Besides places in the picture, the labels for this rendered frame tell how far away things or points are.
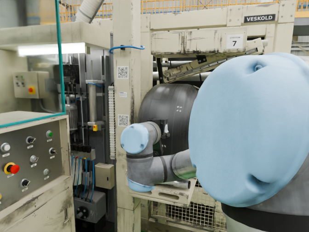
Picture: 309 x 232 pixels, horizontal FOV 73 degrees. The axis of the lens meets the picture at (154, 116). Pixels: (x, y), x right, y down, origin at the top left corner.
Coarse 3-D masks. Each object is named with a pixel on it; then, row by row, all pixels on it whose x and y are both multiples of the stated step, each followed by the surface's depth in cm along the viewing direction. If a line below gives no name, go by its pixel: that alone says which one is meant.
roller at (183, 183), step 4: (176, 180) 117; (180, 180) 116; (184, 180) 116; (188, 180) 116; (164, 184) 119; (168, 184) 118; (172, 184) 117; (176, 184) 116; (180, 184) 115; (184, 184) 115; (188, 184) 114; (188, 188) 115
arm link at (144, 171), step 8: (128, 160) 68; (136, 160) 66; (144, 160) 66; (152, 160) 69; (160, 160) 70; (128, 168) 68; (136, 168) 66; (144, 168) 66; (152, 168) 68; (160, 168) 68; (128, 176) 68; (136, 176) 66; (144, 176) 66; (152, 176) 67; (160, 176) 68; (128, 184) 69; (136, 184) 66; (144, 184) 66; (152, 184) 68
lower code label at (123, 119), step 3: (120, 117) 130; (123, 117) 129; (126, 117) 128; (120, 120) 130; (123, 120) 129; (126, 120) 129; (120, 123) 130; (123, 123) 130; (126, 123) 129; (123, 126) 130; (126, 126) 129
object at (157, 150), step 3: (159, 141) 84; (156, 144) 85; (159, 144) 85; (153, 147) 87; (156, 147) 86; (159, 147) 86; (153, 150) 88; (156, 150) 87; (159, 150) 87; (162, 150) 89; (153, 153) 89; (156, 153) 88; (159, 153) 88; (162, 153) 89
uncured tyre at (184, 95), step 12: (168, 84) 121; (180, 84) 119; (144, 96) 118; (156, 96) 110; (168, 96) 108; (180, 96) 106; (192, 96) 109; (144, 108) 108; (156, 108) 106; (168, 108) 104; (144, 120) 106; (168, 120) 102; (180, 120) 100; (180, 132) 100; (168, 144) 101; (180, 144) 100; (156, 156) 106
